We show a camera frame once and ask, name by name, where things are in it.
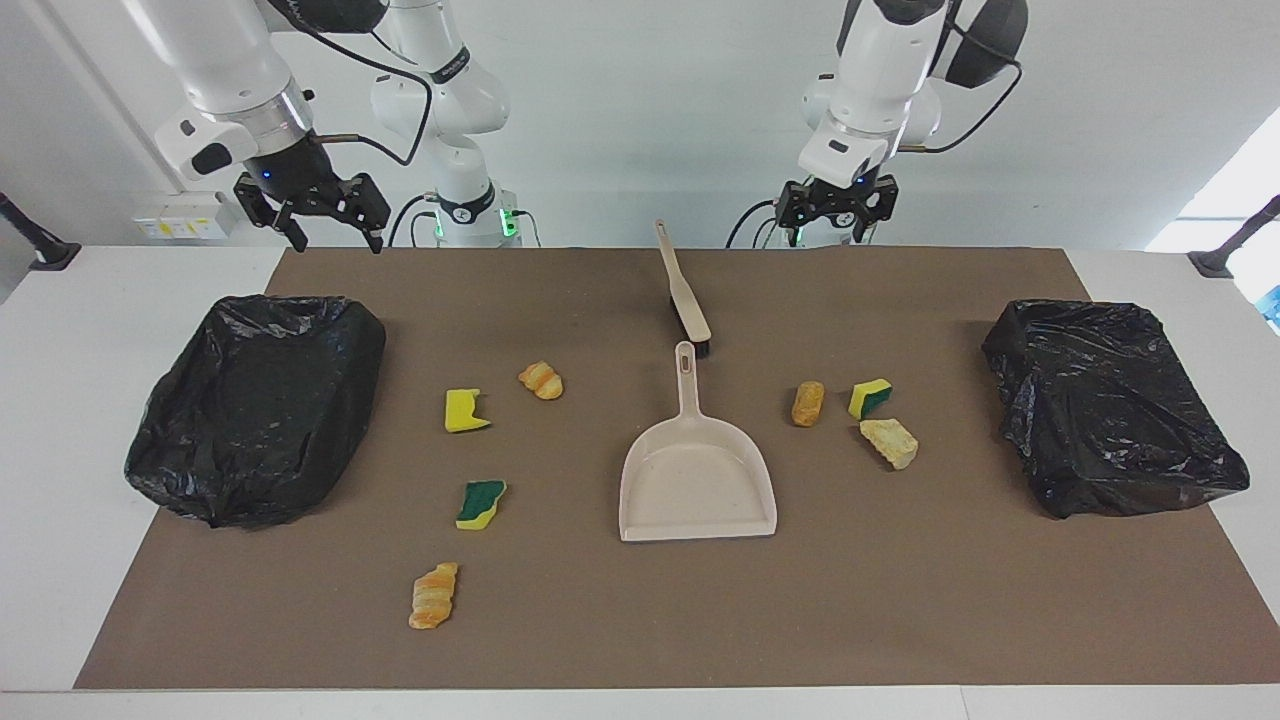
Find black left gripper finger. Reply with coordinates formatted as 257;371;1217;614
855;178;899;244
778;180;813;246

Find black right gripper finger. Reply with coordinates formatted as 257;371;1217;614
235;172;309;253
340;173;391;253

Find beige hand brush black bristles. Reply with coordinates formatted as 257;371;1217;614
655;220;713;359

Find small yellow green sponge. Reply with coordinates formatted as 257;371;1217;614
848;378;893;421

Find pale crusty bread chunk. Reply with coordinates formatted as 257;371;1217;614
859;418;919;471

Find beige plastic dustpan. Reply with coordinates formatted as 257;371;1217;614
618;341;779;543

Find black bag lined bin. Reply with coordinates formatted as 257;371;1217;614
124;294;387;529
981;299;1251;519

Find notched yellow sponge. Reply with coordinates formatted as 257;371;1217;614
444;388;492;434

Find green topped yellow sponge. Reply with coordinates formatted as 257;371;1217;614
456;480;508;531

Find brown table mat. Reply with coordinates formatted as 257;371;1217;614
73;247;1280;691

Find black base cable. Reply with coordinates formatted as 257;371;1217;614
725;198;801;249
388;193;441;248

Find white wall socket box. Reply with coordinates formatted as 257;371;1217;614
135;192;236;241

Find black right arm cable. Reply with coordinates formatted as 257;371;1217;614
265;0;436;166

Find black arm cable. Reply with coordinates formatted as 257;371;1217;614
265;0;436;166
898;20;1026;156

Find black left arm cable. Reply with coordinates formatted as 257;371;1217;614
898;20;1026;156

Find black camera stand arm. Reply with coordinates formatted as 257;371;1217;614
1188;195;1280;279
0;192;81;271

